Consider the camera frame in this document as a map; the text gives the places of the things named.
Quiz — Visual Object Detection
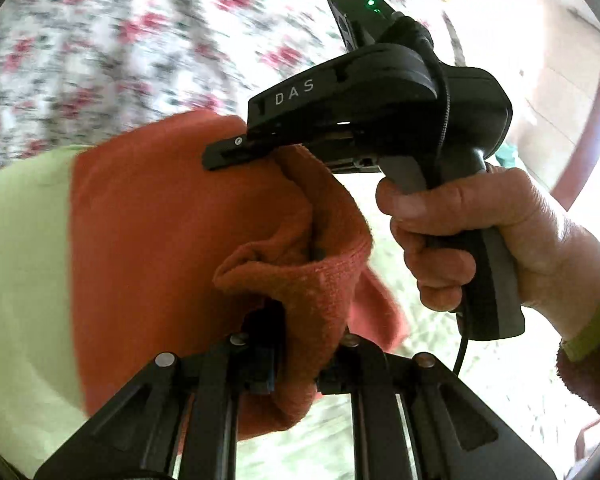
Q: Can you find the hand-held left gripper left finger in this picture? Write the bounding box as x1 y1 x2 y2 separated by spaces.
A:
32 304 282 480

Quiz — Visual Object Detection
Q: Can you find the person's right forearm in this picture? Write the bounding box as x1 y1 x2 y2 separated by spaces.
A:
555 244 600 427

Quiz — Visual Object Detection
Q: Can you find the orange knit sweater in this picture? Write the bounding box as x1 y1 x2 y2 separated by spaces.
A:
70 109 412 442

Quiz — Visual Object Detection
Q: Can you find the person's right hand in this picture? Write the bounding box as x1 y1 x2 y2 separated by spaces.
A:
374 162 600 342

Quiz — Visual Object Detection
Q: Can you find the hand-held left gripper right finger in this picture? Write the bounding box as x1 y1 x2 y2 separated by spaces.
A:
316 332 572 480

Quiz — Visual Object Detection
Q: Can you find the white red floral quilt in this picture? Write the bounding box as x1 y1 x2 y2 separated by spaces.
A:
0 0 462 182

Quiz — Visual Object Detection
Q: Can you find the brown wooden furniture edge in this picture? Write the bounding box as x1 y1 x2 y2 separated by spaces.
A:
549 35 600 212

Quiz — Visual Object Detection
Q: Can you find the light green bed sheet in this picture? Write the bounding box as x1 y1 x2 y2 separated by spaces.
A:
0 145 98 478

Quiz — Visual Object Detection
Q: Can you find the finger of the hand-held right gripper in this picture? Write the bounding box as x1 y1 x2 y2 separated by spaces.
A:
202 130 282 172

